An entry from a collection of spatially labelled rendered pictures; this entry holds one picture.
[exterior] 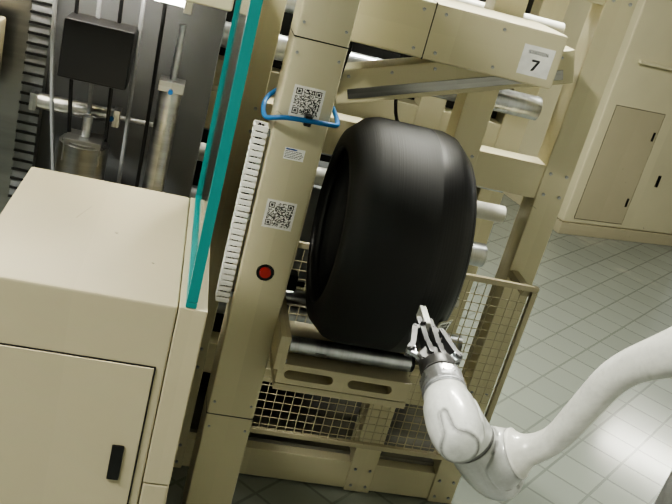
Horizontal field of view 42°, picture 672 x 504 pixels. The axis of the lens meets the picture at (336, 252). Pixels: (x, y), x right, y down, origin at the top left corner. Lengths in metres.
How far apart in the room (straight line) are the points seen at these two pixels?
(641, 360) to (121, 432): 0.92
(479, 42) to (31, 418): 1.47
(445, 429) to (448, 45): 1.12
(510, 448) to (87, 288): 0.85
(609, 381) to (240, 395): 1.12
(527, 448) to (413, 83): 1.17
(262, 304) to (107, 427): 0.76
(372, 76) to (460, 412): 1.16
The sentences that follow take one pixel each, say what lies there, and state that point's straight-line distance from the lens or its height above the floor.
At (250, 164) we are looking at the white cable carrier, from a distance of 2.13.
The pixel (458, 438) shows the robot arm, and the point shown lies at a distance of 1.64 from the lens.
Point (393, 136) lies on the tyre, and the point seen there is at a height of 1.48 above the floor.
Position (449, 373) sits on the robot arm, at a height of 1.17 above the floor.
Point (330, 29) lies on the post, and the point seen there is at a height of 1.69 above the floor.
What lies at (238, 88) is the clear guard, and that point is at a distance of 1.37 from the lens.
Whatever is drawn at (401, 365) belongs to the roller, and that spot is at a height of 0.90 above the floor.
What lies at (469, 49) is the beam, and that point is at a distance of 2.40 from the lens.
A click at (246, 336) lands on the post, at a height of 0.87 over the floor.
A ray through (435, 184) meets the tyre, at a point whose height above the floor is 1.41.
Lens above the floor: 1.95
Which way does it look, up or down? 21 degrees down
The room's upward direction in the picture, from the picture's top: 15 degrees clockwise
